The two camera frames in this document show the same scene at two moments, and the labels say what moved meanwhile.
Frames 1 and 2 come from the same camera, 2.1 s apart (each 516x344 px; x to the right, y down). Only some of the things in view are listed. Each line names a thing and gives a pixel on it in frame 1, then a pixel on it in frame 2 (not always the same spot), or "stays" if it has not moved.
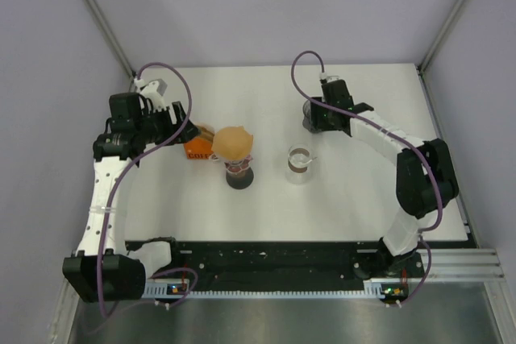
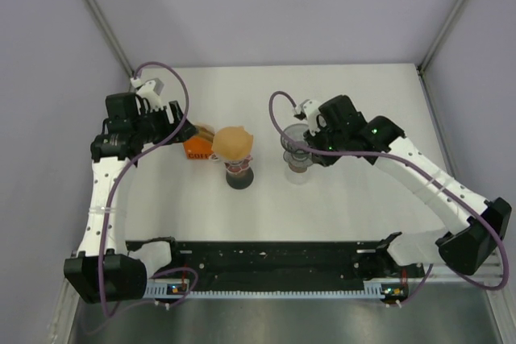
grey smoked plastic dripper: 307,120 → 294,154
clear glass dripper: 235,165 stays
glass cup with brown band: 299,169 stays
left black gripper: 149,112 stays
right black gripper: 316,111 → 314,141
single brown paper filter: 232,143 stays
